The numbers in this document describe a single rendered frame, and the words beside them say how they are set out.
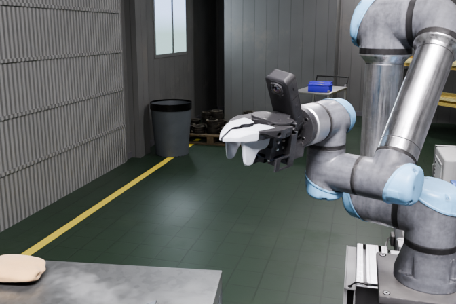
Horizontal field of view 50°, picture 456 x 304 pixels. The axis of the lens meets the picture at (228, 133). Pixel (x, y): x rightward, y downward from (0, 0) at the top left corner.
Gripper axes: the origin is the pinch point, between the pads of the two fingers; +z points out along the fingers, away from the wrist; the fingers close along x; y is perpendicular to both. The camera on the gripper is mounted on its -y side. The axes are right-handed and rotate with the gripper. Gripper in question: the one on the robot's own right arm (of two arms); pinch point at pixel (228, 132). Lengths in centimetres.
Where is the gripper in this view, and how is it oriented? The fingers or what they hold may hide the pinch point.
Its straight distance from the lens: 71.4
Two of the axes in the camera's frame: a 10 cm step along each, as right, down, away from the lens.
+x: -7.5, -2.7, 6.1
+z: -6.5, 1.6, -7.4
